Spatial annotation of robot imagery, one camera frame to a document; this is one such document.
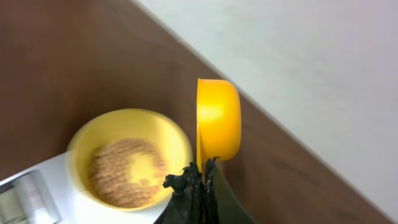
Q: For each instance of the soybeans in bowl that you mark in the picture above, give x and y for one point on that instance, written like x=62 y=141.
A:
x=128 y=173

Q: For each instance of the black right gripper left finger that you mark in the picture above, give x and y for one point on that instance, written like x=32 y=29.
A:
x=186 y=203

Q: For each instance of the pale yellow bowl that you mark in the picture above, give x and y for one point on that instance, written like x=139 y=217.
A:
x=122 y=124

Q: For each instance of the yellow measuring scoop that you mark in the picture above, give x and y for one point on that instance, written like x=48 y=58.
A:
x=218 y=121

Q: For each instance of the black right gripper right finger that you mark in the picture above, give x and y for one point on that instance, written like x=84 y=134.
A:
x=221 y=204

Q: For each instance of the white digital kitchen scale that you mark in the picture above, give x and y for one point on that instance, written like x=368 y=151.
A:
x=44 y=193

